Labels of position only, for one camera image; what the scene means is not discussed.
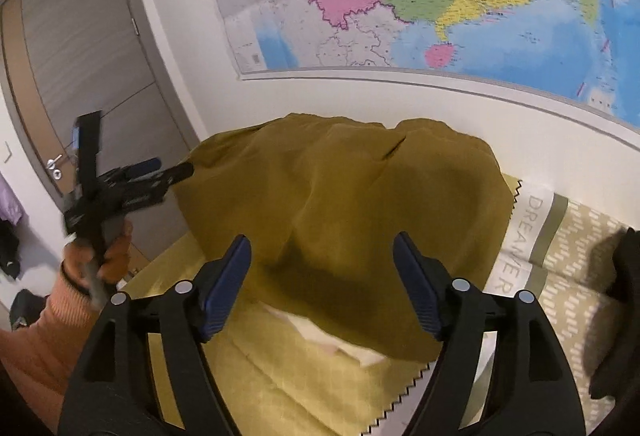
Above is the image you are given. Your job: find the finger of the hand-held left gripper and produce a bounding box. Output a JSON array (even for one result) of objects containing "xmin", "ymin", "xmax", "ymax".
[
  {"xmin": 125, "ymin": 157, "xmax": 162, "ymax": 180},
  {"xmin": 150, "ymin": 162, "xmax": 195, "ymax": 188}
]

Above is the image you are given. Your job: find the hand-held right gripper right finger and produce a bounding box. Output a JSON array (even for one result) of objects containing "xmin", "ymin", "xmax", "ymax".
[{"xmin": 392, "ymin": 231, "xmax": 587, "ymax": 436}]

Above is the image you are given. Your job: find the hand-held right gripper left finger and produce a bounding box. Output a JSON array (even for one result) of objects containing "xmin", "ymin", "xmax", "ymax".
[{"xmin": 57, "ymin": 234, "xmax": 253, "ymax": 436}]

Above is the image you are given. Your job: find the olive green shirt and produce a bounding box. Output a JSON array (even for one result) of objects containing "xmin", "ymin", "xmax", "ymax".
[{"xmin": 172, "ymin": 113, "xmax": 516, "ymax": 362}]

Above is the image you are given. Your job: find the person's left forearm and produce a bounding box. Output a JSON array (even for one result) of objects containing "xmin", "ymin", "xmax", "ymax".
[{"xmin": 0, "ymin": 266, "xmax": 108, "ymax": 422}]

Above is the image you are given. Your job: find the person's left hand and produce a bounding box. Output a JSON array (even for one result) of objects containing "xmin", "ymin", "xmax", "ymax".
[{"xmin": 62, "ymin": 218, "xmax": 134, "ymax": 291}]

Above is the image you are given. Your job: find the black wrist band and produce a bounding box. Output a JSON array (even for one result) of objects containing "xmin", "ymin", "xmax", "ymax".
[{"xmin": 60, "ymin": 263, "xmax": 91, "ymax": 294}]

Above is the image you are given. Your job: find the purple hanging garment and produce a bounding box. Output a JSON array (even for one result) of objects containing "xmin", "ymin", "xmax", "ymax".
[{"xmin": 0, "ymin": 173, "xmax": 26, "ymax": 237}]

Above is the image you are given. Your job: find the dark hanging garment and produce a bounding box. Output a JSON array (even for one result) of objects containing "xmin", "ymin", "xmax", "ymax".
[{"xmin": 0, "ymin": 218, "xmax": 23, "ymax": 279}]

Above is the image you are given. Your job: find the grey door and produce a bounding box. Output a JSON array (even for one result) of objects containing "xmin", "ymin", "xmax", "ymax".
[{"xmin": 0, "ymin": 0, "xmax": 201, "ymax": 262}]

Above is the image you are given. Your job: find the patterned beige bed sheet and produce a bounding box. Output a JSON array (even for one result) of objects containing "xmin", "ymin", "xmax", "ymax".
[{"xmin": 120, "ymin": 171, "xmax": 631, "ymax": 436}]

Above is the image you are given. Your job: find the black garment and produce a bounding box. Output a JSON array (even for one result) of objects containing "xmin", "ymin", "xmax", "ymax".
[{"xmin": 590, "ymin": 226, "xmax": 640, "ymax": 399}]

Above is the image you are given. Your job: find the metal door handle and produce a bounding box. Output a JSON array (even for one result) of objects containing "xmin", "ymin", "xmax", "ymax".
[{"xmin": 46, "ymin": 155, "xmax": 68, "ymax": 182}]

